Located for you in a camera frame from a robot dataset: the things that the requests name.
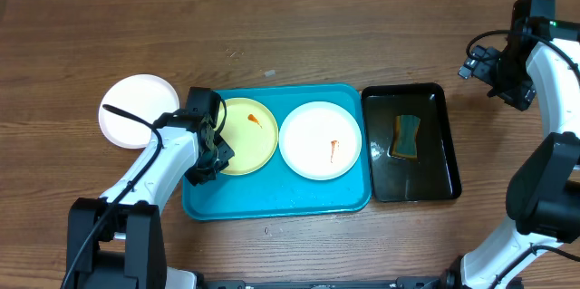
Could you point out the small tape scrap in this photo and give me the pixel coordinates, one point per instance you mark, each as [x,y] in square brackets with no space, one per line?
[270,73]

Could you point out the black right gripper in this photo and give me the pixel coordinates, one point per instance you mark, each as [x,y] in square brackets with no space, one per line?
[481,67]

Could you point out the black water basin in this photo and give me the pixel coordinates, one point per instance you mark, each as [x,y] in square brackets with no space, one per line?
[434,174]

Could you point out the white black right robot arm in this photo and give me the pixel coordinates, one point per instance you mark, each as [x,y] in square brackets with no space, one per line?
[541,59]

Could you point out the white pink plate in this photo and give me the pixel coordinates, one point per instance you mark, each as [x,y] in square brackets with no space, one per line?
[143,95]

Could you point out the teal plastic tray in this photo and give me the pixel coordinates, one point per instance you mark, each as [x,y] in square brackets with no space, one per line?
[275,190]

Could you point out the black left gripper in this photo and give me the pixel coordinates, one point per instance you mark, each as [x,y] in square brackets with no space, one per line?
[198,176]

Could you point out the green yellow sponge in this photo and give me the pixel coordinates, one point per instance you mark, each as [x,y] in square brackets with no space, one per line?
[405,129]

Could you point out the white plate blue rim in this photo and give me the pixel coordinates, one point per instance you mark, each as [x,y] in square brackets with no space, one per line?
[320,140]

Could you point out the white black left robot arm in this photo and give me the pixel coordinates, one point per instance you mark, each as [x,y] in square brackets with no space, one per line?
[116,240]

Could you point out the yellow plate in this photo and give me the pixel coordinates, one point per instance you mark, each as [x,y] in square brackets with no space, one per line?
[251,131]

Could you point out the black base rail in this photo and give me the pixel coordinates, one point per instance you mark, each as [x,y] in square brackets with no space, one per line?
[406,282]

